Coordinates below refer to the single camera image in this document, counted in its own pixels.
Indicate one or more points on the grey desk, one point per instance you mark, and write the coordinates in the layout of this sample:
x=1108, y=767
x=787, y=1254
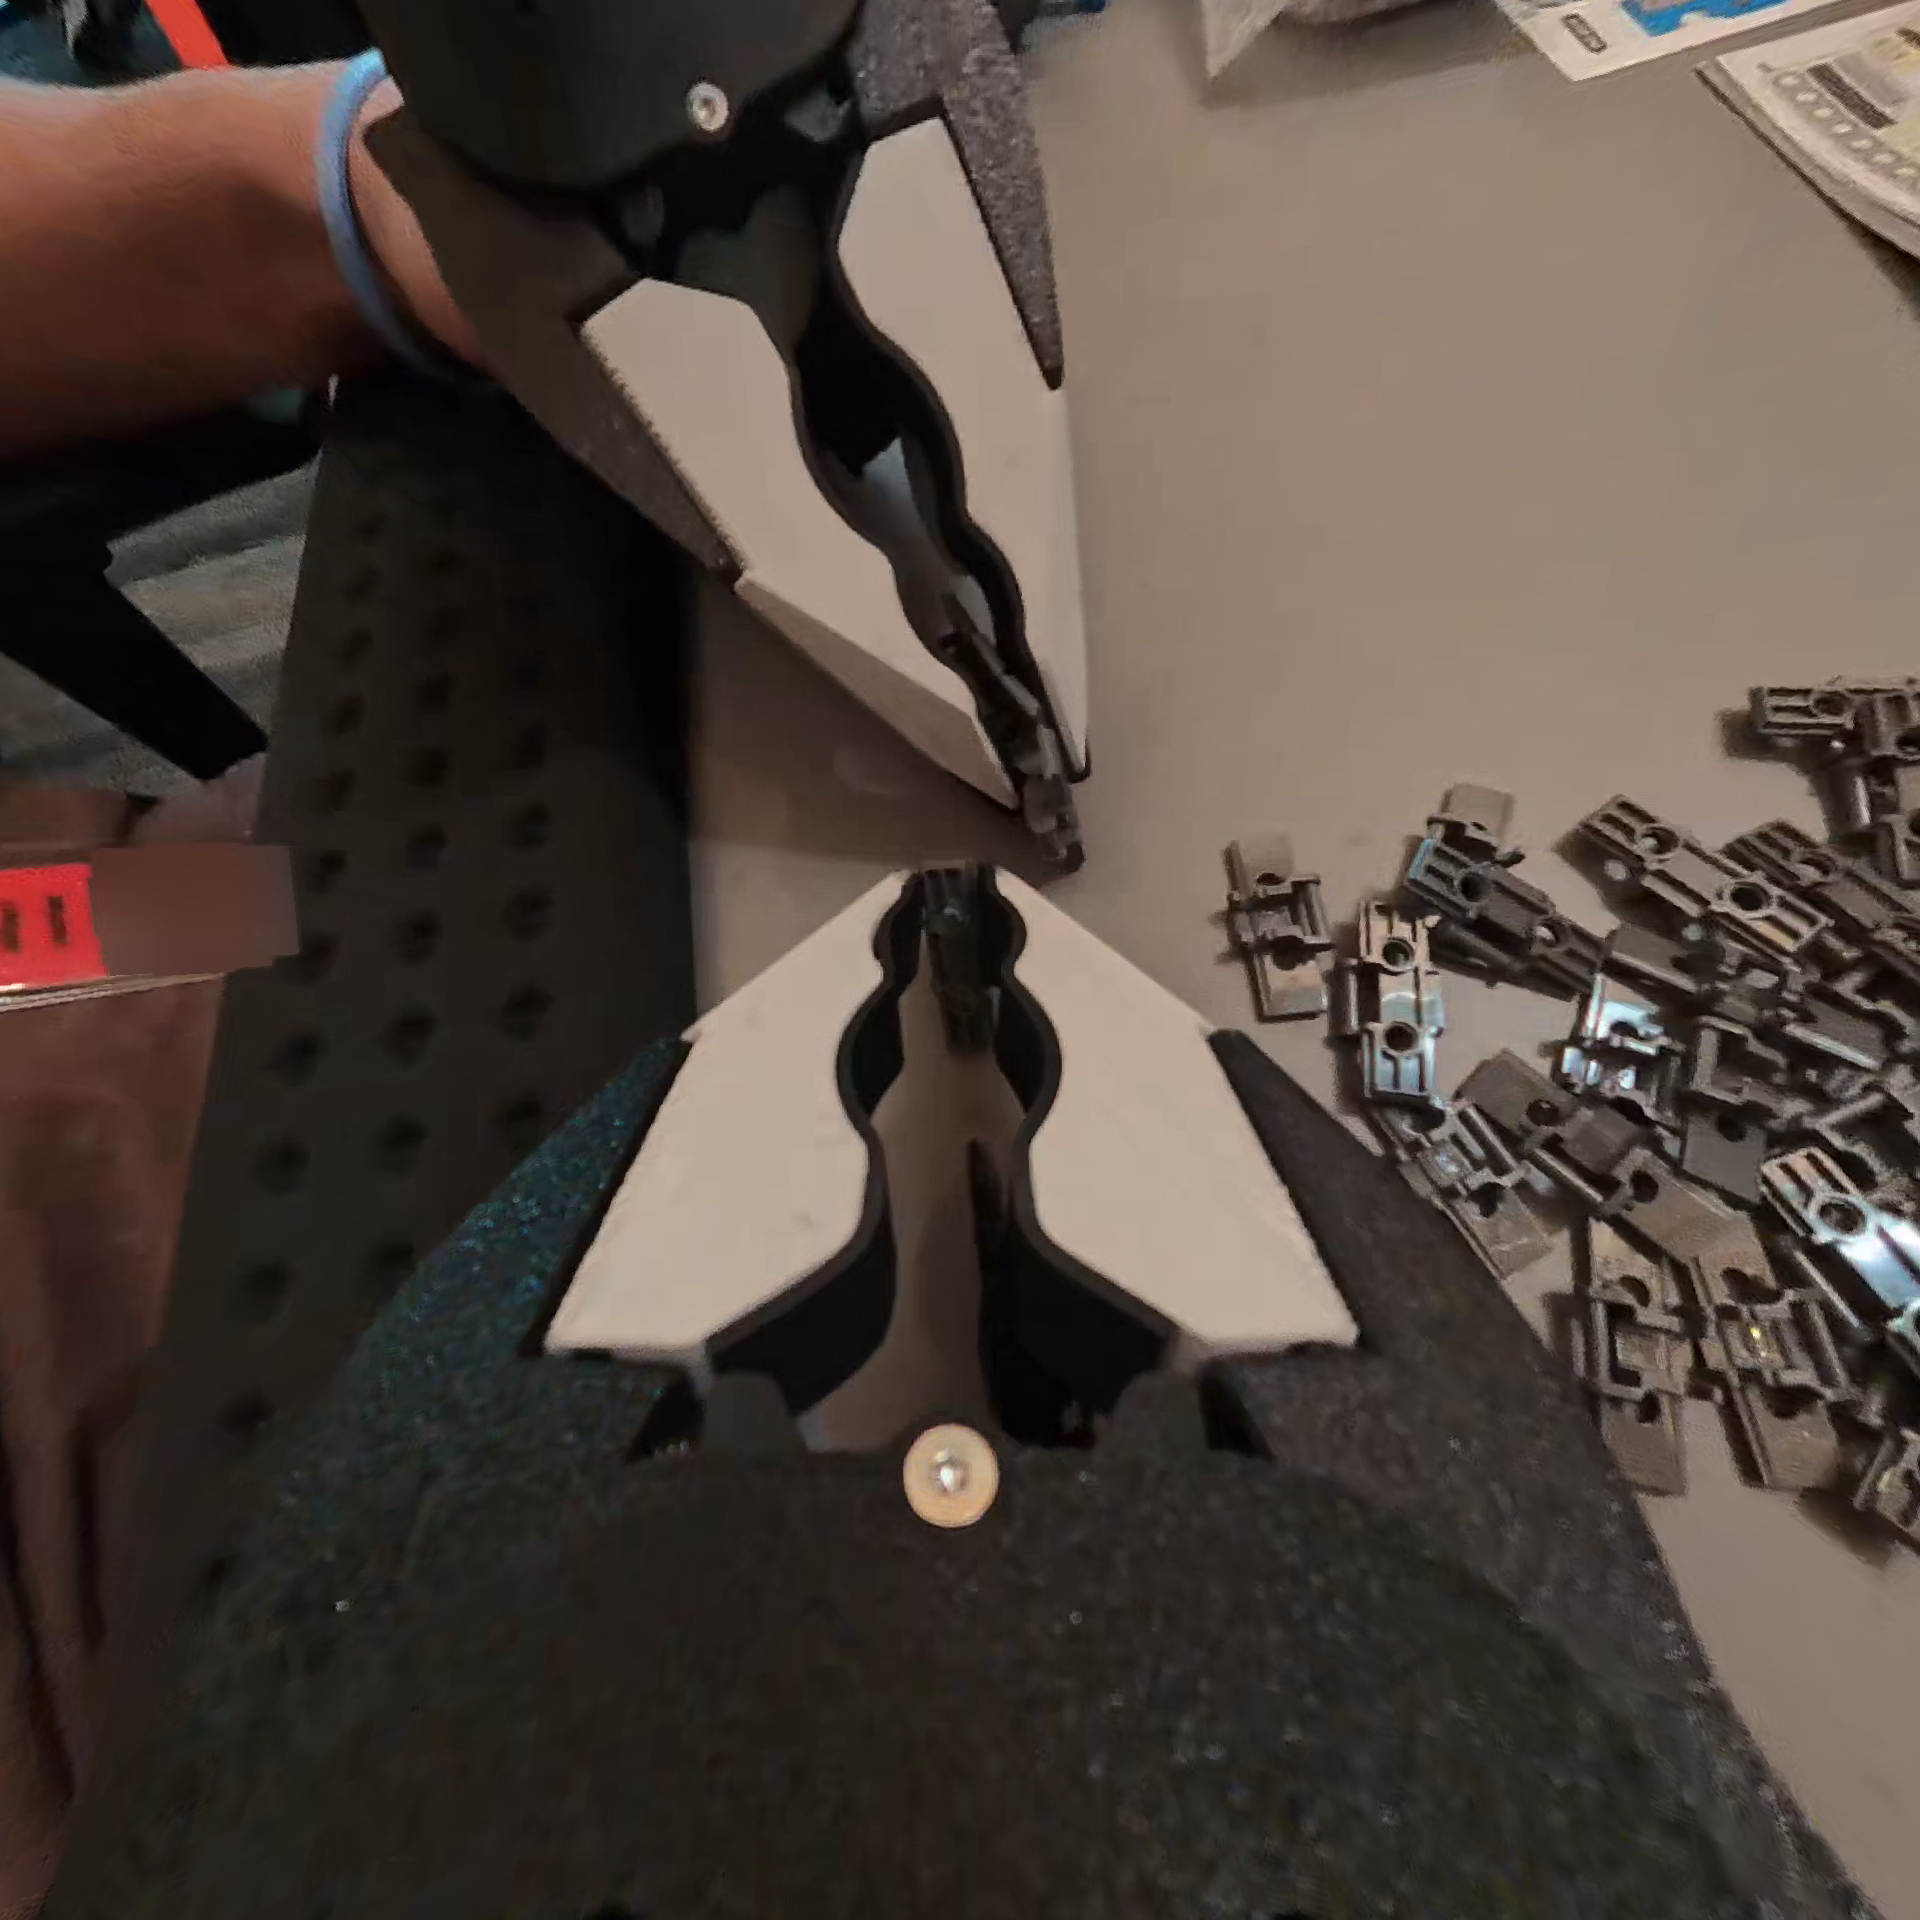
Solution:
x=1351, y=524

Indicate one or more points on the bubble wrap bag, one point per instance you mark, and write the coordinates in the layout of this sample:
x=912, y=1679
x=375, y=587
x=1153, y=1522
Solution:
x=1236, y=31

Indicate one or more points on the pile of grey track pieces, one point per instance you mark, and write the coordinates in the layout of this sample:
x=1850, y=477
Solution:
x=1649, y=1127

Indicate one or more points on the instruction manual booklet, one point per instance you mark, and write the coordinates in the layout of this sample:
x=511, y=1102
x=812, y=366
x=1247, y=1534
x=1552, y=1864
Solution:
x=1846, y=122

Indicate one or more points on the black perforated foam pad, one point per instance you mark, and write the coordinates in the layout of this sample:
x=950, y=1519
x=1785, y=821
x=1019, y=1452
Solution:
x=452, y=899

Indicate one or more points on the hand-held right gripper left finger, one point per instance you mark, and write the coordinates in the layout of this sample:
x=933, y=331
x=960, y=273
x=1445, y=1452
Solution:
x=734, y=1186

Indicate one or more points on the blue wristband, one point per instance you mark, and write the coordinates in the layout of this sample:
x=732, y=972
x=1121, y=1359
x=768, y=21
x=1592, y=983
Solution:
x=342, y=226

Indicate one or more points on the blue sticker sheet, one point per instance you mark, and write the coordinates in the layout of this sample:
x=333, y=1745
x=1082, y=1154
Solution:
x=1622, y=39

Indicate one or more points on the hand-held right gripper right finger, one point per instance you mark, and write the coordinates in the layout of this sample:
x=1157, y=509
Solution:
x=1170, y=1186

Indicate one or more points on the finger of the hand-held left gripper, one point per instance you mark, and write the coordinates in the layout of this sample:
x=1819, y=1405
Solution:
x=975, y=331
x=734, y=452

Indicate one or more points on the dark office chair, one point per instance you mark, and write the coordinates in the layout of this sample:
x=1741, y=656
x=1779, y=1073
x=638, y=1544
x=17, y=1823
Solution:
x=90, y=644

